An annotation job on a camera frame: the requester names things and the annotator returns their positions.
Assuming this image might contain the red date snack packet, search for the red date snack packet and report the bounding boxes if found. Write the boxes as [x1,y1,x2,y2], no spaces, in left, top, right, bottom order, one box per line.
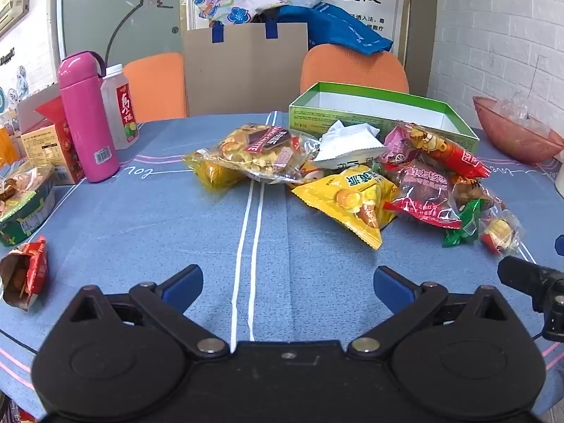
[383,163,463,230]

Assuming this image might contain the long red snack packet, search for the long red snack packet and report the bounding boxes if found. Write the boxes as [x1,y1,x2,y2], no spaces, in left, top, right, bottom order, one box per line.
[407,125,492,179]

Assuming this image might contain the white snack packet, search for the white snack packet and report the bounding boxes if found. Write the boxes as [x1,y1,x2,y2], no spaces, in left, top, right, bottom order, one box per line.
[312,120,384,171]

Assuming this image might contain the clear cookie bag brown label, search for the clear cookie bag brown label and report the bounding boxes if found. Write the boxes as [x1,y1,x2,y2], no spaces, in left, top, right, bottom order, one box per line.
[216,123,320,184]

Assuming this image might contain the orange chair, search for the orange chair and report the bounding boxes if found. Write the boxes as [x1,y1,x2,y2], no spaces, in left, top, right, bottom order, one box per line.
[300,44,410,95]
[123,52,189,123]

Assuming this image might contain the blue plastic bag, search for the blue plastic bag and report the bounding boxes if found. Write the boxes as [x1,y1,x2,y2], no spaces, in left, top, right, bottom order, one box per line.
[277,2,394,56]

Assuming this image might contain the clear plastic wrap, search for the clear plastic wrap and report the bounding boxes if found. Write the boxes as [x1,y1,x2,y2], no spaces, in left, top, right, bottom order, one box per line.
[493,90,552,138]

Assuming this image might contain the small green snack packet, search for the small green snack packet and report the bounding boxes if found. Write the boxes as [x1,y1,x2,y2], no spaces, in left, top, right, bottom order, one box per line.
[443,198,483,248]

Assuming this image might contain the clear red label drink bottle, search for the clear red label drink bottle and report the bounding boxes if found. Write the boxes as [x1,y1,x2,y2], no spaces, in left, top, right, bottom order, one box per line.
[100,64,141,149]

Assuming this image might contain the yellow snack packet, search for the yellow snack packet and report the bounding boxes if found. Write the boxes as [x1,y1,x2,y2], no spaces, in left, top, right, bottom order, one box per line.
[292,165,399,251]

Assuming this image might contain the brown paper bag blue handles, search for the brown paper bag blue handles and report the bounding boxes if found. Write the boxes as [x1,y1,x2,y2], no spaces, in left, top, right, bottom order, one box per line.
[183,21,309,118]

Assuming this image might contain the pink thermos bottle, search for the pink thermos bottle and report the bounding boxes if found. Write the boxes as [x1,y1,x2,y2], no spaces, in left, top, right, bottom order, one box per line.
[58,52,121,183]

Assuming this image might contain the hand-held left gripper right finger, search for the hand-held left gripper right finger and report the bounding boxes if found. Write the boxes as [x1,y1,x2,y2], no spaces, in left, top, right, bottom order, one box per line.
[346,265,508,357]

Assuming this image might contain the clear brown snack packet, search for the clear brown snack packet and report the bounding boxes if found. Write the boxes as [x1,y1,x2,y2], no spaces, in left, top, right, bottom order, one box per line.
[454,177,504,212]

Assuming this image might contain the white air conditioner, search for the white air conditioner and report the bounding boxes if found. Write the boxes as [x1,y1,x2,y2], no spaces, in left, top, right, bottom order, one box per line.
[0,0,31,32]

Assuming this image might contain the small clear candy packet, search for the small clear candy packet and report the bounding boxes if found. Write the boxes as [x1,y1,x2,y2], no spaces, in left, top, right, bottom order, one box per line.
[478,209,526,255]

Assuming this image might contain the pink snack packet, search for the pink snack packet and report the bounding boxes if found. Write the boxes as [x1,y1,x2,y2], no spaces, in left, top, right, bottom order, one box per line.
[381,123,424,173]

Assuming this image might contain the red snack carton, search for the red snack carton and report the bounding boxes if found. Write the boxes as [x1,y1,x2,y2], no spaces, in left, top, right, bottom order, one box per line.
[20,97,85,186]

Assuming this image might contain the pink plastic bowl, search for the pink plastic bowl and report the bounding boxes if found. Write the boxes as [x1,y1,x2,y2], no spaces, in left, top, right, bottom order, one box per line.
[473,96,564,165]

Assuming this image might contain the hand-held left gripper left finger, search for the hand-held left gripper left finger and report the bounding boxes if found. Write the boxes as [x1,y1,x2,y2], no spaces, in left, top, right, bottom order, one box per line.
[58,264,231,357]

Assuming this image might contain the yellow cake packet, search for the yellow cake packet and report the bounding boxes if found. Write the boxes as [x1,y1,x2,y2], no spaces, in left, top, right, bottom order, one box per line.
[183,150,247,191]

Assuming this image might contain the green tray of snacks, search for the green tray of snacks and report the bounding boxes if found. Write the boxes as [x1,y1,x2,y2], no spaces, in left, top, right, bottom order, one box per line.
[0,163,57,247]

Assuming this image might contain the green cardboard box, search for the green cardboard box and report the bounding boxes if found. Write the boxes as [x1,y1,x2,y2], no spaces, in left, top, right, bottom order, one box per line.
[288,81,481,156]

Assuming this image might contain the opened red snack packet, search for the opened red snack packet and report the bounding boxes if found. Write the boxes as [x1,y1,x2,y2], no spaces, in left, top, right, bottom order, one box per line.
[0,235,48,312]

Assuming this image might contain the blue striped tablecloth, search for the blue striped tablecloth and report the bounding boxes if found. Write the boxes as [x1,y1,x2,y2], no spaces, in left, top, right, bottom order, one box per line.
[0,110,564,423]

